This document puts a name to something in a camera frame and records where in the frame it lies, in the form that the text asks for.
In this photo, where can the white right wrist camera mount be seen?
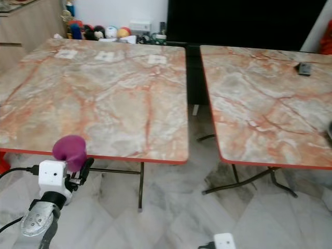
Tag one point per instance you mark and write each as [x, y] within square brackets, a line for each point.
[224, 241]

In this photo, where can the white round toy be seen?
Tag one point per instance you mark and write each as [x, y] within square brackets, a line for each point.
[111, 32]

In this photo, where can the black crossed table leg frame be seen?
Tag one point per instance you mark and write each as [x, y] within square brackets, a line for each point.
[259, 179]

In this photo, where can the green toy vehicle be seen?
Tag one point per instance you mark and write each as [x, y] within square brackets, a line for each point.
[153, 38]

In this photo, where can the large black television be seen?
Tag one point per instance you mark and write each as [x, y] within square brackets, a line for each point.
[244, 23]

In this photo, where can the white table sticker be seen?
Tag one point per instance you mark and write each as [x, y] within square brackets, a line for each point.
[156, 59]

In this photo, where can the red plastic stool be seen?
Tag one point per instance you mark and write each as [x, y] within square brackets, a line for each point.
[4, 166]

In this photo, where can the black plush toy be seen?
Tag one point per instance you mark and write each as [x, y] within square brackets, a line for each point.
[94, 33]

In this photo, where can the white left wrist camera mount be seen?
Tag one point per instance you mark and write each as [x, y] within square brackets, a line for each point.
[51, 174]

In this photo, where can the wooden cabinet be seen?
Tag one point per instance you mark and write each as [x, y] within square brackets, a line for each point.
[28, 31]

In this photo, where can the white rectangular box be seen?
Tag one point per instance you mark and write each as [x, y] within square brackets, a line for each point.
[140, 26]

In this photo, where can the orange yellow round toy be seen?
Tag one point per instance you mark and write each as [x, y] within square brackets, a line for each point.
[124, 32]

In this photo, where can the red object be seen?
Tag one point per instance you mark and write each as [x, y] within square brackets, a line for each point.
[327, 37]

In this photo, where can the red and blue toy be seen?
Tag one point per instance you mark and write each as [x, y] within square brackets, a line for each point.
[76, 29]

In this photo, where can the purple cup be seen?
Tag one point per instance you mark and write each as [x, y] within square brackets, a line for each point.
[68, 148]

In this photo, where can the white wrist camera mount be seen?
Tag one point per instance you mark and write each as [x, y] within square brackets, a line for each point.
[224, 241]
[51, 174]

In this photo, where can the blue bottle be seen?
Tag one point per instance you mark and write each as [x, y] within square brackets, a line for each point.
[70, 9]

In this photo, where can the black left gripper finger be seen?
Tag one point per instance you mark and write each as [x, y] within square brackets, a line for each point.
[86, 167]

